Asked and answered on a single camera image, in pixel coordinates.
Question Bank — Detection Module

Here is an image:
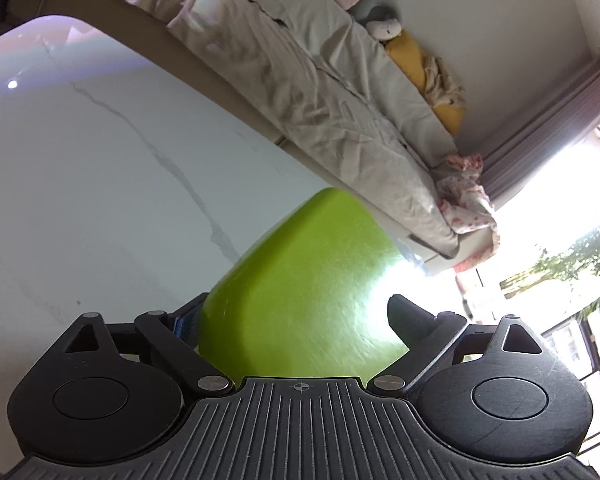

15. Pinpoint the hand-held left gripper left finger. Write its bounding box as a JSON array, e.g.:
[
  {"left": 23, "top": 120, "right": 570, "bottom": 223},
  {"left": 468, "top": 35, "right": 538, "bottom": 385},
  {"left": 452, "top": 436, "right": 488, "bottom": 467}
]
[{"left": 45, "top": 292, "right": 236, "bottom": 398}]

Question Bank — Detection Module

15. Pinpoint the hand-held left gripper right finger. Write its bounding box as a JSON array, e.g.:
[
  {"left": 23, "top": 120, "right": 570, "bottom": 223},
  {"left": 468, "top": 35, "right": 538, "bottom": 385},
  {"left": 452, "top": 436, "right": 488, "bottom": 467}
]
[{"left": 367, "top": 294, "right": 568, "bottom": 397}]

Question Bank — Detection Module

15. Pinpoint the lime green plastic bowl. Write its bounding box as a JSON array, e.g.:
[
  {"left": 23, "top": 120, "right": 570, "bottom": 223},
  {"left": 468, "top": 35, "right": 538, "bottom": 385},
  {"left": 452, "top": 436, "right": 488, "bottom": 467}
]
[{"left": 196, "top": 187, "right": 422, "bottom": 387}]

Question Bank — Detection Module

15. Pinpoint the white marble desktop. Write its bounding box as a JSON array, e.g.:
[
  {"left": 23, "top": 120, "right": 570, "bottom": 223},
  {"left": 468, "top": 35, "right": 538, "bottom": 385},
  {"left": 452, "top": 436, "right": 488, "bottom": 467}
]
[{"left": 0, "top": 15, "right": 421, "bottom": 480}]

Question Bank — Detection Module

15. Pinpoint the pink patterned cloth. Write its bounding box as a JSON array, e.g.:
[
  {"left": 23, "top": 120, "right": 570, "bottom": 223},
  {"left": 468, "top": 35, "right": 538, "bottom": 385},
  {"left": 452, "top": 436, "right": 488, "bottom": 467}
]
[{"left": 434, "top": 153, "right": 502, "bottom": 273}]

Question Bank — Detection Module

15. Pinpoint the green plant outside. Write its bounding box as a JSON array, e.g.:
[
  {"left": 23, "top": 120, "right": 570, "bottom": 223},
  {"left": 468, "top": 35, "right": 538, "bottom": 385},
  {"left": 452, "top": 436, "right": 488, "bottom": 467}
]
[{"left": 525, "top": 210, "right": 600, "bottom": 321}]

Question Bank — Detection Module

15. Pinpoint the beige crumpled cloth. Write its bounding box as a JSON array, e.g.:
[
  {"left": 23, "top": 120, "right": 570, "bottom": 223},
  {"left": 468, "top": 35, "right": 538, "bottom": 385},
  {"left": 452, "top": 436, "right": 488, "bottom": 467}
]
[{"left": 421, "top": 54, "right": 467, "bottom": 110}]

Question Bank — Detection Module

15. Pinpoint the grey curtain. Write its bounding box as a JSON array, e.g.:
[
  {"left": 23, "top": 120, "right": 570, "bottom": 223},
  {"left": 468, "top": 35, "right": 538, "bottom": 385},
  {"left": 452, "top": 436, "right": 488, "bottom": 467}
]
[{"left": 480, "top": 54, "right": 600, "bottom": 212}]

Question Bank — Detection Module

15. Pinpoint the bed with grey sheet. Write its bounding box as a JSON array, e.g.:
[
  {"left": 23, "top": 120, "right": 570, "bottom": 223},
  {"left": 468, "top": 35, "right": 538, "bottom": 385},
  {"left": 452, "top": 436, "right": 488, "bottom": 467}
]
[{"left": 7, "top": 0, "right": 462, "bottom": 261}]

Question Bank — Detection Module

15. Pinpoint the yellow pillow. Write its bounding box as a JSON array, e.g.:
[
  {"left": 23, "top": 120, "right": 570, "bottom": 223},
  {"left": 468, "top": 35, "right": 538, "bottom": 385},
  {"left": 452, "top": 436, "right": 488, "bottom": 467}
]
[{"left": 384, "top": 30, "right": 467, "bottom": 137}]

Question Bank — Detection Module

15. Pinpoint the white plush toy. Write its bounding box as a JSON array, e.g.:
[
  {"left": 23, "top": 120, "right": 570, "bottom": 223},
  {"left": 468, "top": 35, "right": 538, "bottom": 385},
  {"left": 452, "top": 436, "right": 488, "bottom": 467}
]
[{"left": 366, "top": 16, "right": 405, "bottom": 42}]

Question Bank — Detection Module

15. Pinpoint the grey plush toy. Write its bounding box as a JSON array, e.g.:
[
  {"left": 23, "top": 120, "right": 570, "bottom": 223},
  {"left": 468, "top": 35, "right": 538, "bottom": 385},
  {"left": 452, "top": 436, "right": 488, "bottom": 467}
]
[{"left": 351, "top": 0, "right": 402, "bottom": 25}]

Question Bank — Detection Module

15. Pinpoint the window frame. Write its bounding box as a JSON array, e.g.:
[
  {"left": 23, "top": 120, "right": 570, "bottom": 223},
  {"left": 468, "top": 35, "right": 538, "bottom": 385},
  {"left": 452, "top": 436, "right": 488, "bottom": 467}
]
[{"left": 540, "top": 305, "right": 600, "bottom": 441}]

